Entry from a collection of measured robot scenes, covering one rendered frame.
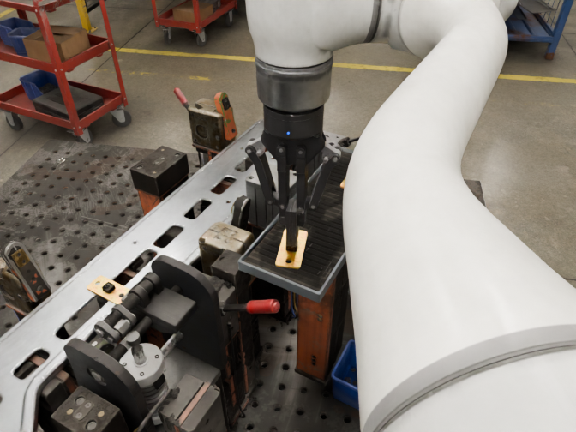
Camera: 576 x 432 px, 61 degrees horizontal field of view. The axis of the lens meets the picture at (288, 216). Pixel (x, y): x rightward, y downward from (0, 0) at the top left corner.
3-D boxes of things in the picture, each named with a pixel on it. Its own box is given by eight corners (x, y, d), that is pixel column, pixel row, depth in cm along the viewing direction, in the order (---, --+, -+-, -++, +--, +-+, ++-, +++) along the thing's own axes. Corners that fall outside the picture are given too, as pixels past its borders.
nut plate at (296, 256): (285, 230, 80) (285, 224, 79) (308, 232, 79) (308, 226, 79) (274, 266, 74) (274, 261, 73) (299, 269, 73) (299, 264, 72)
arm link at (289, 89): (263, 36, 60) (265, 81, 64) (245, 66, 53) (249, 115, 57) (337, 41, 59) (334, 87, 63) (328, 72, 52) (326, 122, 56)
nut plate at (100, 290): (85, 288, 91) (83, 284, 91) (100, 275, 94) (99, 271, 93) (118, 306, 88) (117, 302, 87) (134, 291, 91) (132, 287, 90)
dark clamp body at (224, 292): (211, 374, 112) (189, 255, 87) (261, 399, 107) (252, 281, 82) (182, 413, 104) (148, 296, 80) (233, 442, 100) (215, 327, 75)
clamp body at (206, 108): (211, 193, 163) (198, 93, 139) (249, 207, 158) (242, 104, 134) (192, 211, 156) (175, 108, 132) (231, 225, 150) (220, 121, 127)
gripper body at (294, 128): (331, 87, 62) (327, 149, 68) (266, 82, 63) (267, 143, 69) (324, 116, 57) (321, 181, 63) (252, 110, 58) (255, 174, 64)
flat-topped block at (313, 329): (313, 339, 118) (321, 192, 89) (343, 352, 115) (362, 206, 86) (293, 371, 112) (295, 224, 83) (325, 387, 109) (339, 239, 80)
